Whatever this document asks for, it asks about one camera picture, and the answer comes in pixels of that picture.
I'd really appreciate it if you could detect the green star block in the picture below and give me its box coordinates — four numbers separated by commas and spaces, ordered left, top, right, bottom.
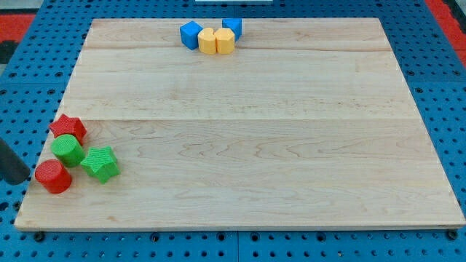
80, 146, 121, 184

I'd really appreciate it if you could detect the red cylinder block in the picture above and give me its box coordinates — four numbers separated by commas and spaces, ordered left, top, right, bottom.
34, 159, 72, 194

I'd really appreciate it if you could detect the red star block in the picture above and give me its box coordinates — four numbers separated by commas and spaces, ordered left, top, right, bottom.
49, 114, 87, 146

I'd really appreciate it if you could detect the wooden board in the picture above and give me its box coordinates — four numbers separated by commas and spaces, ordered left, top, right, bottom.
15, 18, 465, 232

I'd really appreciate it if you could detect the yellow hexagon block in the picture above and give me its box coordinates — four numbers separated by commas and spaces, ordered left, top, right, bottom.
214, 28, 235, 55

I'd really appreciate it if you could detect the yellow heart block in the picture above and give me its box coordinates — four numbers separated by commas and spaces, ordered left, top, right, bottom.
197, 28, 217, 55

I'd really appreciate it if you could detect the blue block behind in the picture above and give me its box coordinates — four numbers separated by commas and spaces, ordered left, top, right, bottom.
222, 18, 242, 41

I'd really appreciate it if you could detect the blue cube block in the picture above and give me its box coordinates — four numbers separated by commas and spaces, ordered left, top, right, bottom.
179, 20, 203, 50

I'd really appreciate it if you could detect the green cylinder block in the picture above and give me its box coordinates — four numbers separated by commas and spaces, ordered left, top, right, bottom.
51, 134, 85, 167

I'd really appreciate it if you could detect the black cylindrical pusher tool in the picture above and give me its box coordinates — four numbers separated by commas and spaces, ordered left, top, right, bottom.
1, 140, 30, 186

